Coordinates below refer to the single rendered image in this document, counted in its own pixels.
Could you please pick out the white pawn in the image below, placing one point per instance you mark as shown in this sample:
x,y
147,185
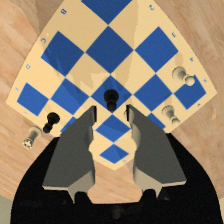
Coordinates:
x,y
180,74
168,112

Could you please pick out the black pawn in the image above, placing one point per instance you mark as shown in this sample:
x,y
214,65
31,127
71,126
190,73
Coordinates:
x,y
111,97
53,118

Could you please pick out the blue and cream chessboard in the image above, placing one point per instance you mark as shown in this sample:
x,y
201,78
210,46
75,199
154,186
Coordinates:
x,y
91,46

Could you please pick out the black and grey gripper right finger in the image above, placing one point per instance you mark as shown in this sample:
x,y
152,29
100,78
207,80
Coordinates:
x,y
162,163

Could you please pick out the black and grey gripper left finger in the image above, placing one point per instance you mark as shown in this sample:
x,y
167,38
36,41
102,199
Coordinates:
x,y
63,168

